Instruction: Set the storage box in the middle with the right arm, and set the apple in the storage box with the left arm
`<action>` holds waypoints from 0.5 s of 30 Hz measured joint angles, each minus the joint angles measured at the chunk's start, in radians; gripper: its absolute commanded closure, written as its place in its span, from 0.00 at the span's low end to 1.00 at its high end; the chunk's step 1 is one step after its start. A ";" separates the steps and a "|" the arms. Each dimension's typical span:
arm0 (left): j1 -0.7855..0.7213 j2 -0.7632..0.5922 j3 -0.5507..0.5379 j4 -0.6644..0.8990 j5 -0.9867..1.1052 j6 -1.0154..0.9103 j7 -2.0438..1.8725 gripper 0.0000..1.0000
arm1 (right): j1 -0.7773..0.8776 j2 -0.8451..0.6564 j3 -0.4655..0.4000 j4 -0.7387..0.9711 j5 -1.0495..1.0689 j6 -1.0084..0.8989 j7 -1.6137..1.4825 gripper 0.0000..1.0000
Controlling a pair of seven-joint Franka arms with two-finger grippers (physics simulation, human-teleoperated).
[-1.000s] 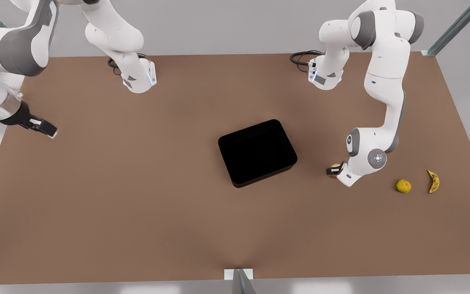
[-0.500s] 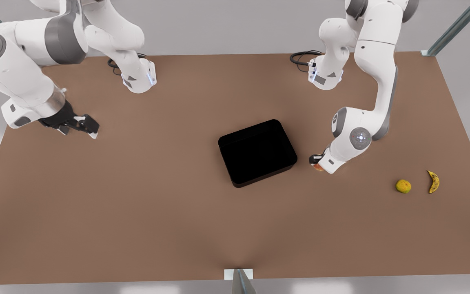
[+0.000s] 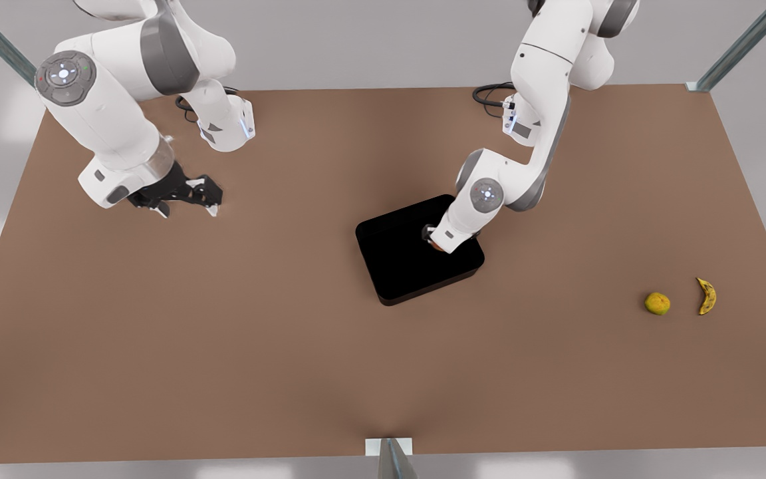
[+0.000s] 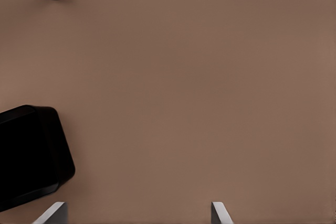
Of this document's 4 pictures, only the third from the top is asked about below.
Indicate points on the yellow-green round fruit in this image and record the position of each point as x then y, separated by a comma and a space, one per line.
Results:
657, 304

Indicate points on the black storage box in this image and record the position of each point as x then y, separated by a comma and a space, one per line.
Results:
403, 266

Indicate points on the spotted yellow banana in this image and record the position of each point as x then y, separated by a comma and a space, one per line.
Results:
708, 297

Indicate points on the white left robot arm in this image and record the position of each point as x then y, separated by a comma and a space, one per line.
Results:
542, 100

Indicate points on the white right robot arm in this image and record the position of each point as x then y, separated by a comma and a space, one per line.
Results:
110, 113

